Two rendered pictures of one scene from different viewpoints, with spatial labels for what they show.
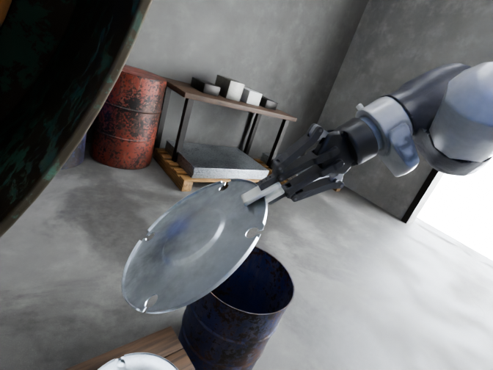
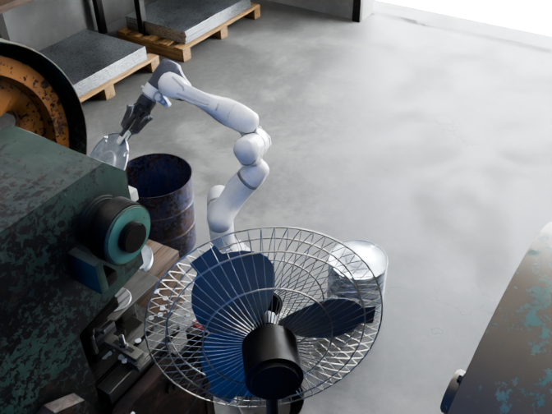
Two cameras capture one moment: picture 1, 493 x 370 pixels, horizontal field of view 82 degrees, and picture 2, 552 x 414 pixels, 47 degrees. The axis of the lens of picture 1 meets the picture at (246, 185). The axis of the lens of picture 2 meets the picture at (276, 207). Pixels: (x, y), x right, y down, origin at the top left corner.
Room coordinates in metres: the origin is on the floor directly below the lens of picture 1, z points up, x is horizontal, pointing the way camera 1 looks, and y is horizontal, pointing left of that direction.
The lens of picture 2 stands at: (-1.95, -0.16, 2.50)
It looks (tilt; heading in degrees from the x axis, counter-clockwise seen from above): 39 degrees down; 348
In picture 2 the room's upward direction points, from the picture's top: 1 degrees counter-clockwise
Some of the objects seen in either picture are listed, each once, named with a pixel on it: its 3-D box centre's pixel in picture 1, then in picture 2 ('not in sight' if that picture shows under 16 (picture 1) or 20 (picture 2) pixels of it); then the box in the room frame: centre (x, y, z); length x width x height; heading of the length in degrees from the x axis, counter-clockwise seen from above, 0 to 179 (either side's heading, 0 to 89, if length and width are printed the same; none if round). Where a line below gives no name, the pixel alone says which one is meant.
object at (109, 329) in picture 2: not in sight; (91, 325); (-0.32, 0.16, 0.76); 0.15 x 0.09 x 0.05; 44
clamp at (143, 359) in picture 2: not in sight; (125, 347); (-0.44, 0.05, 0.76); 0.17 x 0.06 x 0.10; 44
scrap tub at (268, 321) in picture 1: (230, 313); (158, 209); (0.96, -0.12, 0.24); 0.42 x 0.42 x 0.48
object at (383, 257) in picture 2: not in sight; (358, 259); (0.23, -1.05, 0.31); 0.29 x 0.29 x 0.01
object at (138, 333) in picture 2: not in sight; (94, 342); (-0.32, 0.17, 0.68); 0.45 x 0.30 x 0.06; 44
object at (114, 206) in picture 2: not in sight; (109, 236); (-0.51, 0.01, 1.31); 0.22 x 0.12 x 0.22; 134
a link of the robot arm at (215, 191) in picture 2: not in sight; (220, 215); (0.24, -0.39, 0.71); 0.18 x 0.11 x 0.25; 171
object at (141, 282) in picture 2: not in sight; (126, 303); (-0.20, 0.04, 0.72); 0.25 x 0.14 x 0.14; 134
